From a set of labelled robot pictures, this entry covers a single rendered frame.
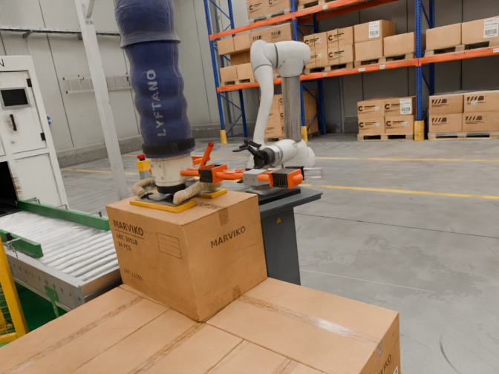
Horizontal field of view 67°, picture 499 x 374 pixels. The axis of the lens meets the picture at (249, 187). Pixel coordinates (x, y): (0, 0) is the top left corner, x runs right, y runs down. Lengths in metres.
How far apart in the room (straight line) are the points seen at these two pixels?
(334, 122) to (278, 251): 8.43
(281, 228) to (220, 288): 0.84
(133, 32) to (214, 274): 0.97
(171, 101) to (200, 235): 0.55
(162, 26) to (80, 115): 10.28
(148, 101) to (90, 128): 10.36
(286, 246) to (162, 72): 1.29
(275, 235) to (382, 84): 8.07
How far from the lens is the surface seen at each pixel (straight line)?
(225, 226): 1.50
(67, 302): 2.17
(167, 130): 1.56
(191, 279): 1.45
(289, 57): 2.09
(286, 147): 1.79
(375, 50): 8.71
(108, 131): 5.18
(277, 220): 2.24
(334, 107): 10.49
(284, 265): 2.37
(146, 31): 1.58
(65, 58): 11.87
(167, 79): 1.57
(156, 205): 1.61
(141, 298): 1.80
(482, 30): 8.25
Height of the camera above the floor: 1.37
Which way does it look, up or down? 14 degrees down
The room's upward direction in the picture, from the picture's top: 7 degrees counter-clockwise
